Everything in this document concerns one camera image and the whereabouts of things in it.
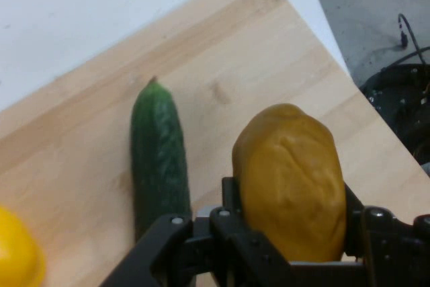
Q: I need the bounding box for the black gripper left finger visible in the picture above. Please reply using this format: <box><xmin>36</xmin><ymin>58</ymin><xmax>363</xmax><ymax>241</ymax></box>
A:
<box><xmin>100</xmin><ymin>176</ymin><xmax>292</xmax><ymax>287</ymax></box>

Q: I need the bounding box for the yellow bell pepper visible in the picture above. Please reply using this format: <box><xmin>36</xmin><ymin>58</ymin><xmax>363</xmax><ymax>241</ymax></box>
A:
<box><xmin>0</xmin><ymin>205</ymin><xmax>47</xmax><ymax>287</ymax></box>

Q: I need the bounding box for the dark green cucumber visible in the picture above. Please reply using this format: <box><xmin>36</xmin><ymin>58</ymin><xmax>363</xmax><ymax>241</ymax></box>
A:
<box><xmin>130</xmin><ymin>77</ymin><xmax>193</xmax><ymax>241</ymax></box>

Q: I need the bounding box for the light wooden cutting board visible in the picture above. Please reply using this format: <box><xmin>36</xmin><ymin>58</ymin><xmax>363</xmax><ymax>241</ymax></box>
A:
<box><xmin>0</xmin><ymin>0</ymin><xmax>430</xmax><ymax>287</ymax></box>

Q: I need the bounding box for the black round device base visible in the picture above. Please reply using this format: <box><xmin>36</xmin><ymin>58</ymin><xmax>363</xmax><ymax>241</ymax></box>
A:
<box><xmin>358</xmin><ymin>63</ymin><xmax>430</xmax><ymax>167</ymax></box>

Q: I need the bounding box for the yellow-brown potato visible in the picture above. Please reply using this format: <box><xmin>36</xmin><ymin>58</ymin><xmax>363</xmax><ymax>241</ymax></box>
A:
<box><xmin>231</xmin><ymin>103</ymin><xmax>347</xmax><ymax>263</ymax></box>

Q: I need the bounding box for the black cable with plug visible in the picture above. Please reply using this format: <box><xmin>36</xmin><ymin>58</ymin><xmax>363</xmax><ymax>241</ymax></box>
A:
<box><xmin>379</xmin><ymin>13</ymin><xmax>430</xmax><ymax>73</ymax></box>

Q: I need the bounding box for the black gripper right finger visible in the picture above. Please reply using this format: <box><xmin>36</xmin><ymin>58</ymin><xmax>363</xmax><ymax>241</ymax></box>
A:
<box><xmin>342</xmin><ymin>182</ymin><xmax>430</xmax><ymax>287</ymax></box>

